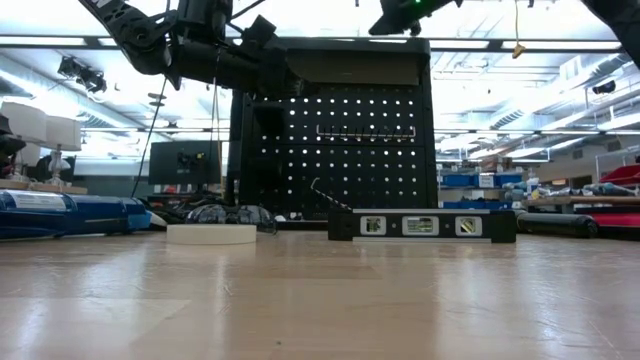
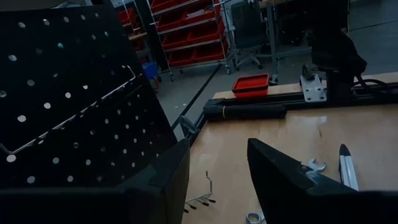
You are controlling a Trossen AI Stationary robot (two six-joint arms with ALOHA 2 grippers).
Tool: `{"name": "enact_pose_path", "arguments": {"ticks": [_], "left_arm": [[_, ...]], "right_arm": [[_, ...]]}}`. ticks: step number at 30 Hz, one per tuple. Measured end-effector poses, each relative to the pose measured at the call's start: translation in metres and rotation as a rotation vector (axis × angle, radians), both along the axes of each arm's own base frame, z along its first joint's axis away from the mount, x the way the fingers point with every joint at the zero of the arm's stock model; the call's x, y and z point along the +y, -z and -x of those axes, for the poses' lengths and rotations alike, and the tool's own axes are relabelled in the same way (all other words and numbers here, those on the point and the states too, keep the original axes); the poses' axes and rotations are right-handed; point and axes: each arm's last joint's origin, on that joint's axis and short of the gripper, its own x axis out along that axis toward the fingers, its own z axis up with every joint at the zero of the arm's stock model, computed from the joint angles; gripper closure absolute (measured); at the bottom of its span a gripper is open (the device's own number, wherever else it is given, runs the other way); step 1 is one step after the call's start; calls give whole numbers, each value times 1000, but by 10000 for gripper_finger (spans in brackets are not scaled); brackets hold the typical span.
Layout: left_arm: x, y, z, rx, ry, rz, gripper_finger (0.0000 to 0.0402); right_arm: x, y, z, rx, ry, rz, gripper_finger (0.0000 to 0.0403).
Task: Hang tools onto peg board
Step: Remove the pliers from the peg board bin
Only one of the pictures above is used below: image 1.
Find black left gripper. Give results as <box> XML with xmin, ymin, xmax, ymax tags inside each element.
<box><xmin>173</xmin><ymin>41</ymin><xmax>302</xmax><ymax>99</ymax></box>

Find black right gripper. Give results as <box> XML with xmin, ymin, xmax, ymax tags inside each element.
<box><xmin>368</xmin><ymin>0</ymin><xmax>464</xmax><ymax>37</ymax></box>

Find silver wire hook rail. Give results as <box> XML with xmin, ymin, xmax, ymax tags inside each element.
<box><xmin>309</xmin><ymin>177</ymin><xmax>354</xmax><ymax>212</ymax></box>
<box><xmin>316</xmin><ymin>124</ymin><xmax>417</xmax><ymax>140</ymax></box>

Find white tape roll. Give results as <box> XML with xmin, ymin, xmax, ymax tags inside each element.
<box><xmin>165</xmin><ymin>223</ymin><xmax>258</xmax><ymax>246</ymax></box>

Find wooden shelf board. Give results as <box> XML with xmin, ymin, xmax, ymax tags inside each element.
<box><xmin>0</xmin><ymin>178</ymin><xmax>89</xmax><ymax>196</ymax></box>

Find black pegboard cart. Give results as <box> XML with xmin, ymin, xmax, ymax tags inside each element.
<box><xmin>227</xmin><ymin>37</ymin><xmax>441</xmax><ymax>224</ymax></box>

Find black computer monitor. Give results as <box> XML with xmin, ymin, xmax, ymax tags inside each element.
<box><xmin>148</xmin><ymin>140</ymin><xmax>224</xmax><ymax>186</ymax></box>

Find black work gloves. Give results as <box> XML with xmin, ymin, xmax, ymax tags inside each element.
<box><xmin>149</xmin><ymin>197</ymin><xmax>201</xmax><ymax>225</ymax></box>

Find white shade table lamp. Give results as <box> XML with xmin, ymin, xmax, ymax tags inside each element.
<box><xmin>0</xmin><ymin>102</ymin><xmax>48</xmax><ymax>182</ymax></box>
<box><xmin>44</xmin><ymin>115</ymin><xmax>83</xmax><ymax>187</ymax></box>

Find blue caulking gun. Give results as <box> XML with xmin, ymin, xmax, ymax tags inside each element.
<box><xmin>0</xmin><ymin>188</ymin><xmax>169</xmax><ymax>240</ymax></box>

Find wooden workbench top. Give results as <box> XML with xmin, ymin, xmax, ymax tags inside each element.
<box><xmin>522</xmin><ymin>195</ymin><xmax>640</xmax><ymax>207</ymax></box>

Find black cylindrical flashlight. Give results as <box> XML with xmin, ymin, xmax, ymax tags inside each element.
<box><xmin>514</xmin><ymin>209</ymin><xmax>599</xmax><ymax>239</ymax></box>

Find red tilted storage bin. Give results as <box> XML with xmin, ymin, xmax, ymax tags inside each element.
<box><xmin>598</xmin><ymin>164</ymin><xmax>640</xmax><ymax>187</ymax></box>

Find red plastic bin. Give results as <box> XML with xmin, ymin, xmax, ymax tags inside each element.
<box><xmin>594</xmin><ymin>212</ymin><xmax>640</xmax><ymax>229</ymax></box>

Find black hanging cable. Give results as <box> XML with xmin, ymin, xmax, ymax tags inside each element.
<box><xmin>130</xmin><ymin>74</ymin><xmax>169</xmax><ymax>199</ymax></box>

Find yellow hanging cord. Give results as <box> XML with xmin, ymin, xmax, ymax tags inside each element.
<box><xmin>512</xmin><ymin>0</ymin><xmax>527</xmax><ymax>60</ymax></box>

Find black aluminium table frame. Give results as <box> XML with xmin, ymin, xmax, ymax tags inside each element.
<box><xmin>149</xmin><ymin>218</ymin><xmax>640</xmax><ymax>241</ymax></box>

